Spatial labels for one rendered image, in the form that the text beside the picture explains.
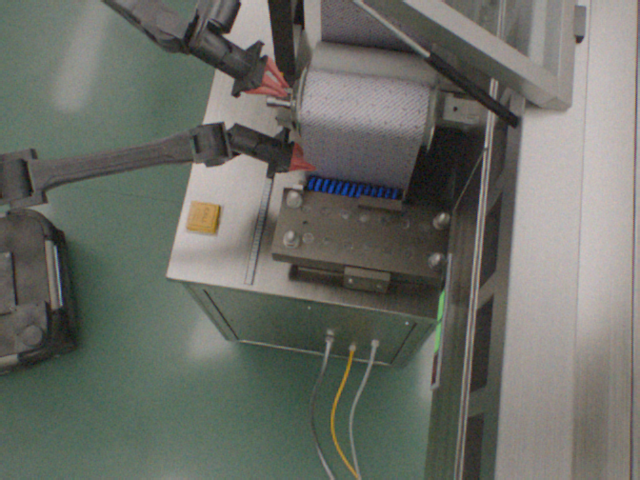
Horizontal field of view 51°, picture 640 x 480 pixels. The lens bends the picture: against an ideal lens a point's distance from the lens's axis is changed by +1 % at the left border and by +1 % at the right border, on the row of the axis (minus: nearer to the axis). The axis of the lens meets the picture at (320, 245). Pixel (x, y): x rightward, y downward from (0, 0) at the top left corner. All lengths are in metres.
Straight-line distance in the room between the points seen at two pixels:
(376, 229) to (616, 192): 0.54
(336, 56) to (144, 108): 1.57
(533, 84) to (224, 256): 0.94
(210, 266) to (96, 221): 1.18
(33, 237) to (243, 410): 0.94
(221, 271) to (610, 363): 0.90
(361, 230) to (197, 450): 1.24
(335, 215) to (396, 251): 0.16
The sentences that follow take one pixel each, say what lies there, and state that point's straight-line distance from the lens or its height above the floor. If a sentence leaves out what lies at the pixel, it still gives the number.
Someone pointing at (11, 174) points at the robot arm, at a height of 1.24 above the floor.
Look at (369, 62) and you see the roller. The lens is 1.43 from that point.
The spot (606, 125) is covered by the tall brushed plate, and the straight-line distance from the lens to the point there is 1.20.
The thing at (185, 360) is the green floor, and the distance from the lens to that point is 2.50.
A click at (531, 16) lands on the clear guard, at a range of 0.95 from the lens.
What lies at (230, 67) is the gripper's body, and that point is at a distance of 1.28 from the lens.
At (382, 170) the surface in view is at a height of 1.11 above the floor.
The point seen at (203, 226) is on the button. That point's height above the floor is 0.92.
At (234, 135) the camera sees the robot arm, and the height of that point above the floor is 1.19.
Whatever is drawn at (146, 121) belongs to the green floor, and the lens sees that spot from 2.86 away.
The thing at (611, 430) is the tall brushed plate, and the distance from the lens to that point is 1.06.
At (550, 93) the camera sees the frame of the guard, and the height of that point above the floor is 1.69.
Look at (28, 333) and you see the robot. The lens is 2.33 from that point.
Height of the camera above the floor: 2.42
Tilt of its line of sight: 72 degrees down
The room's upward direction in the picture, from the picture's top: 1 degrees counter-clockwise
